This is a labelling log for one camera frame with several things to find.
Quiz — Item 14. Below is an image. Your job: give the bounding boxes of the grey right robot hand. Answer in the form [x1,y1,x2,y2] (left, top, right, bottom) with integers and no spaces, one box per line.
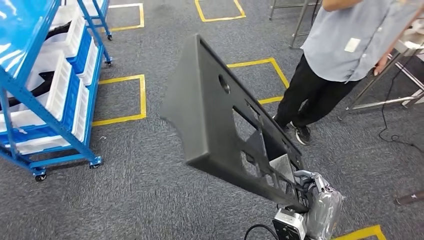
[294,169,345,240]

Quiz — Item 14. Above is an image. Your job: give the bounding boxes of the person's hand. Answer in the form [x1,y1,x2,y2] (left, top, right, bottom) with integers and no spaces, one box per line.
[373,53,391,78]

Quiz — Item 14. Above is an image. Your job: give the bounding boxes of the black plastic plate bracket part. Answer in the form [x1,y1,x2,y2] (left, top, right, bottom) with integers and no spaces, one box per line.
[159,33,311,215]

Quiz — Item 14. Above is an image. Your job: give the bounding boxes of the stainless steel workbench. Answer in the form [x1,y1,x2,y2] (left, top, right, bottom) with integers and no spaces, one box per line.
[337,18,424,121]

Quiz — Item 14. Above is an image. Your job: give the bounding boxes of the black curved trim part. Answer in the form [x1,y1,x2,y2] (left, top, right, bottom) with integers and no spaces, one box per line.
[0,70,56,112]
[48,20,73,41]

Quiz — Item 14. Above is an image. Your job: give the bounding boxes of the blue metal shelf rack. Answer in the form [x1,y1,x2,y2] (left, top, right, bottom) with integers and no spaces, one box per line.
[0,0,104,183]

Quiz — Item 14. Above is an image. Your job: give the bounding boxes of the person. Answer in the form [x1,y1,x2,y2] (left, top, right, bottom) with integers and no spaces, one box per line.
[273,0,424,147]

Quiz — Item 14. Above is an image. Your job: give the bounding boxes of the yellow floor tape square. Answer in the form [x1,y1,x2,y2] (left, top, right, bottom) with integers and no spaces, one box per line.
[92,74,147,127]
[106,3,146,33]
[194,0,247,23]

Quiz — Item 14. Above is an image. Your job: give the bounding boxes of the white plastic bin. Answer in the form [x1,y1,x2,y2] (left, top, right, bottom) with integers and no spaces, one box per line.
[42,6,88,58]
[0,134,72,156]
[70,84,91,143]
[0,49,73,133]
[76,39,100,88]

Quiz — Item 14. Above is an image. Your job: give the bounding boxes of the blue plastic bin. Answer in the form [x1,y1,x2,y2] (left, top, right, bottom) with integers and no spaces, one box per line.
[60,71,84,133]
[65,28,94,75]

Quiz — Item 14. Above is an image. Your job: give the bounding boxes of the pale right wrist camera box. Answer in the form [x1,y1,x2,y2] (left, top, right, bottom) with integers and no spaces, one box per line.
[272,207,308,240]

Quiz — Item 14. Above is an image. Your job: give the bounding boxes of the black floor cable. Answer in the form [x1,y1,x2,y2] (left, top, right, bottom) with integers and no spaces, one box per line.
[378,54,424,154]

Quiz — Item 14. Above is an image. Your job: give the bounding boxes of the black right camera cable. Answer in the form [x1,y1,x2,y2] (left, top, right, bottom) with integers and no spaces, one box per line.
[244,224,280,240]

